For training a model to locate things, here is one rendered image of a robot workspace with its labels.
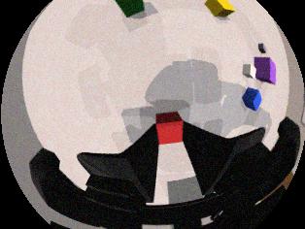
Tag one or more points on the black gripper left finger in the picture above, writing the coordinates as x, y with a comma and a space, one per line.
138, 163

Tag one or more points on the yellow block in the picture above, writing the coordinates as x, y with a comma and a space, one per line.
219, 7

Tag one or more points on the purple block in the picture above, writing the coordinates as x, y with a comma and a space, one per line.
265, 69

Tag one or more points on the blue block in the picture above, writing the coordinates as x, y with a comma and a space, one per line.
252, 98

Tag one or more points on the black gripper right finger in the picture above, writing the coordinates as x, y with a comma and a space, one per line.
210, 154

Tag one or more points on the green block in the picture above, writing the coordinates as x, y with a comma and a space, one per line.
133, 9
125, 2

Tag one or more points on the red block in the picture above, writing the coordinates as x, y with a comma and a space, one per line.
169, 128

